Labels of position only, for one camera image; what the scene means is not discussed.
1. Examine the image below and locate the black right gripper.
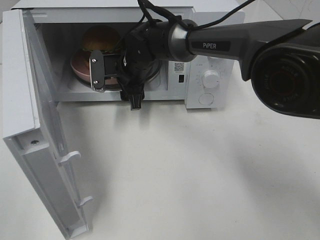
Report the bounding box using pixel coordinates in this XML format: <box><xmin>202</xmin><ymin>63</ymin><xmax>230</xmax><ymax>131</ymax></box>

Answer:
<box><xmin>117</xmin><ymin>50</ymin><xmax>160</xmax><ymax>111</ymax></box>

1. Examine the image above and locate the pink round plate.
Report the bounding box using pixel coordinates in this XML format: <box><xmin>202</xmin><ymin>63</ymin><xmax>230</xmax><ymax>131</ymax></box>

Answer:
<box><xmin>70</xmin><ymin>49</ymin><xmax>120</xmax><ymax>89</ymax></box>

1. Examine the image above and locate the burger with lettuce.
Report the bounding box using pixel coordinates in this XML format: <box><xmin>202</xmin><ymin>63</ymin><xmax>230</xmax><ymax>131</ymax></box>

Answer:
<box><xmin>81</xmin><ymin>25</ymin><xmax>122</xmax><ymax>54</ymax></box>

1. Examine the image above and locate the round white door button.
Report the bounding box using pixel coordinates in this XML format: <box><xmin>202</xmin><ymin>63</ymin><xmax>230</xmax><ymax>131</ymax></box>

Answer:
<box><xmin>198</xmin><ymin>93</ymin><xmax>215</xmax><ymax>106</ymax></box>

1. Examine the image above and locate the white timer knob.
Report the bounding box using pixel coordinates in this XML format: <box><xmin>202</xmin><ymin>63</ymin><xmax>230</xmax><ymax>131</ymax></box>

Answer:
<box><xmin>202</xmin><ymin>70</ymin><xmax>221</xmax><ymax>89</ymax></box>

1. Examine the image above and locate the white microwave door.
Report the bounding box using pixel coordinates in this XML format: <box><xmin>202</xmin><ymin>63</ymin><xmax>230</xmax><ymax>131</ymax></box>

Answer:
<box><xmin>2</xmin><ymin>9</ymin><xmax>92</xmax><ymax>240</ymax></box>

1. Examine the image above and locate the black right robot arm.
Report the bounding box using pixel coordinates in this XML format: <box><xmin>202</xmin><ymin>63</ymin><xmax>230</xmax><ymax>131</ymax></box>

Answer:
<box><xmin>118</xmin><ymin>19</ymin><xmax>320</xmax><ymax>119</ymax></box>

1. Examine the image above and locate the glass microwave turntable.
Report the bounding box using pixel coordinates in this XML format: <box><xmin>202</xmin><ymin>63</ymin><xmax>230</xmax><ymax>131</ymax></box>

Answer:
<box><xmin>73</xmin><ymin>70</ymin><xmax>159</xmax><ymax>91</ymax></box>

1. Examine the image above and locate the white microwave oven body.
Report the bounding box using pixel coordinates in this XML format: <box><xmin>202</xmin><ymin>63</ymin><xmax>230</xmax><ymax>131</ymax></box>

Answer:
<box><xmin>2</xmin><ymin>0</ymin><xmax>234</xmax><ymax>109</ymax></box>

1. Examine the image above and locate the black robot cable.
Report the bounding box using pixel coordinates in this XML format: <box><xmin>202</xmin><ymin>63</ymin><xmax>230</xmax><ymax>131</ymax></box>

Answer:
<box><xmin>113</xmin><ymin>0</ymin><xmax>256</xmax><ymax>68</ymax></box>

